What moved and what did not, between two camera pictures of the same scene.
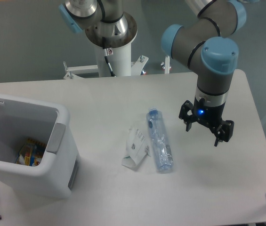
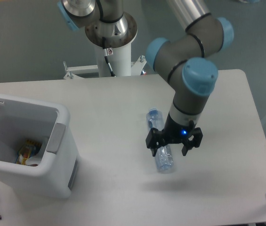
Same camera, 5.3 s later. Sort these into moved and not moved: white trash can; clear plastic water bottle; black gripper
Moved: black gripper
Not moved: white trash can; clear plastic water bottle
